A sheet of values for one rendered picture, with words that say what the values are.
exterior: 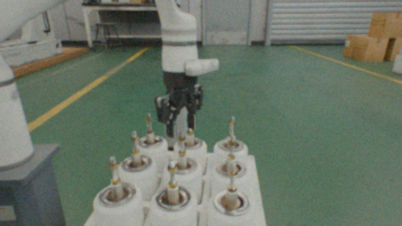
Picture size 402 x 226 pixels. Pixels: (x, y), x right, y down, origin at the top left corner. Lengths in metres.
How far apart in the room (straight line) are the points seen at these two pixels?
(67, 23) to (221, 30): 3.07
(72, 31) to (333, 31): 5.23
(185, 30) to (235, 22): 4.97
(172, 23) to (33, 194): 0.47
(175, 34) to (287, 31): 5.21
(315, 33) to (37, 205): 5.61
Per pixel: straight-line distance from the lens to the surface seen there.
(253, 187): 0.71
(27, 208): 0.70
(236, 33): 5.49
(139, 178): 0.65
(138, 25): 5.56
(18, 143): 0.67
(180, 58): 0.51
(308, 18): 5.81
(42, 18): 3.99
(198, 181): 0.64
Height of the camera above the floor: 0.60
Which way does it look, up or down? 21 degrees down
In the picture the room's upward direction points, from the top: straight up
